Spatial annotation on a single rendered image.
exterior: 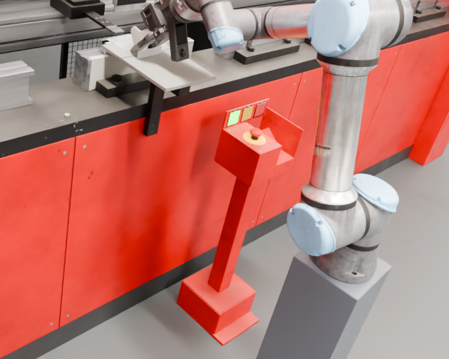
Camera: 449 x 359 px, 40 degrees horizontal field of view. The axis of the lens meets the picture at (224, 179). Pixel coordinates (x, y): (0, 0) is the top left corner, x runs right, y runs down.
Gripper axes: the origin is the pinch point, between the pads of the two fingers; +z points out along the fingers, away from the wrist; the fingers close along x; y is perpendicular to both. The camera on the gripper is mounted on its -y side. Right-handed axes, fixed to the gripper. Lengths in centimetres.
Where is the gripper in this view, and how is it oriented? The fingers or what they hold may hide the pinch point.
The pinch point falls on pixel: (143, 50)
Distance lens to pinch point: 171.5
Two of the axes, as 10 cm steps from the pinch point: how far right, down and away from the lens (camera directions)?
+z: -6.4, 2.8, 7.2
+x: -6.4, 3.2, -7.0
